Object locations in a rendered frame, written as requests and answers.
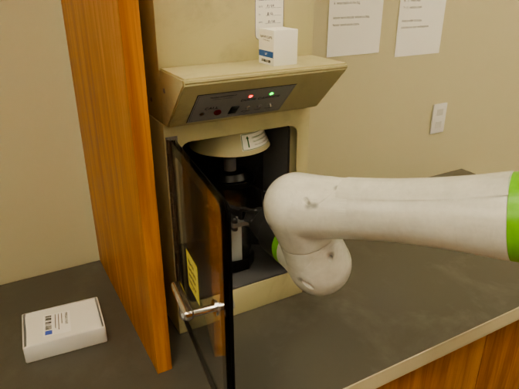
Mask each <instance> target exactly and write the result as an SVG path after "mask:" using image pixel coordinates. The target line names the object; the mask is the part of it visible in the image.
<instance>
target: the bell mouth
mask: <svg viewBox="0 0 519 389"><path fill-rule="evenodd" d="M269 146H270V142H269V139H268V137H267V135H266V132H265V130H258V131H253V132H248V133H243V134H233V135H229V136H224V137H214V138H209V139H204V140H196V141H190V143H189V147H190V148H191V149H192V150H193V151H194V152H196V153H198V154H202V155H205V156H210V157H245V156H250V155H254V154H258V153H261V152H263V151H265V150H266V149H267V148H268V147H269Z"/></svg>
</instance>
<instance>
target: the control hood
mask: <svg viewBox="0 0 519 389"><path fill-rule="evenodd" d="M347 68H348V64H346V63H344V62H341V61H337V60H333V59H327V58H324V57H319V56H313V55H309V56H298V57H297V64H293V65H285V66H269V65H266V64H263V63H259V60H258V59H257V60H248V61H238V62H230V63H213V64H204V65H195V66H178V67H168V68H161V69H160V70H159V77H160V87H161V105H162V115H163V124H164V125H165V126H167V127H178V126H184V125H189V124H195V123H204V122H210V121H216V120H226V119H232V118H237V117H247V116H253V115H259V114H265V113H274V112H280V111H285V110H295V109H301V108H307V107H315V106H317V105H318V104H319V102H321V100H322V99H323V98H324V96H325V95H326V94H327V92H328V91H329V90H330V89H331V87H332V86H333V85H334V84H335V83H336V82H337V81H338V79H339V78H340V77H341V75H342V74H343V73H344V71H345V70H346V69H347ZM290 84H296V86H295V87H294V89H293V90H292V92H291V93H290V95H289V96H288V97H287V99H286V100H285V102H284V103H283V105H282V106H281V108H280V109H279V110H274V111H268V112H262V113H252V114H247V115H241V116H235V117H225V118H219V119H214V120H203V121H198V122H192V123H186V122H187V120H188V117H189V115H190V113H191V111H192V108H193V106H194V104H195V101H196V99H197V96H198V95H205V94H212V93H224V92H231V91H238V90H251V89H258V88H264V87H271V86H284V85H290Z"/></svg>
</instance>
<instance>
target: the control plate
mask: <svg viewBox="0 0 519 389"><path fill-rule="evenodd" d="M295 86H296V84H290V85H284V86H271V87H264V88H258V89H251V90H238V91H231V92H224V93H212V94H205V95H198V96H197V99H196V101H195V104H194V106H193V108H192V111H191V113H190V115H189V117H188V120H187V122H186V123H192V122H198V121H203V120H214V119H219V118H225V117H235V116H241V115H247V114H252V113H262V112H268V111H274V110H279V109H280V108H281V106H282V105H283V103H284V102H285V100H286V99H287V97H288V96H289V95H290V93H291V92H292V90H293V89H294V87H295ZM271 92H274V94H273V95H271V96H270V95H269V93H271ZM251 94H253V97H251V98H248V96H249V95H251ZM269 103H272V104H273V105H272V107H270V106H268V105H269ZM260 104H261V105H262V106H261V108H259V107H257V106H258V105H260ZM235 106H239V108H238V110H237V111H236V113H231V114H228V112H229V110H230V109H231V107H235ZM247 106H250V108H249V110H247V109H246V107H247ZM216 110H221V111H222V112H221V113H220V114H219V115H214V112H215V111H216ZM200 113H205V114H204V115H203V116H199V114H200Z"/></svg>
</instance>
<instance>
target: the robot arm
mask: <svg viewBox="0 0 519 389"><path fill-rule="evenodd" d="M251 198H252V199H254V200H255V201H257V202H258V203H260V202H261V199H262V206H263V207H257V208H247V207H241V208H239V207H236V206H233V205H229V208H230V212H231V229H232V231H234V232H236V231H238V227H241V226H245V227H246V228H249V229H251V230H252V232H253V234H254V235H255V236H256V237H257V238H258V240H259V244H260V246H261V247H262V248H263V249H264V250H265V251H266V252H267V253H268V254H269V255H271V256H272V257H273V258H274V259H275V260H276V261H278V263H279V264H281V265H282V267H284V268H285V270H286V271H287V272H288V273H289V275H290V277H291V279H292V280H293V282H294V283H295V284H296V285H297V286H298V287H299V288H300V289H301V290H303V291H304V292H306V293H309V294H311V295H315V296H326V295H329V294H332V293H335V292H337V291H338V290H339V289H340V288H341V287H342V286H343V285H344V284H345V283H346V282H347V281H348V278H349V276H350V274H351V265H352V263H351V254H350V252H349V250H348V247H347V246H346V245H345V243H344V240H343V239H355V240H370V241H382V242H397V243H404V244H411V245H422V246H428V247H433V248H438V249H447V250H451V251H456V252H463V253H468V254H472V255H479V256H484V257H488V258H493V259H501V260H506V261H511V262H519V171H502V172H495V173H488V174H471V175H461V176H450V177H435V178H350V177H347V178H339V177H333V176H324V175H318V174H308V173H303V172H292V173H288V174H284V175H282V176H280V177H278V178H277V179H276V180H275V181H274V182H273V183H272V184H271V185H270V186H269V187H268V189H267V191H263V190H261V189H260V188H257V187H256V186H254V185H253V184H252V185H251Z"/></svg>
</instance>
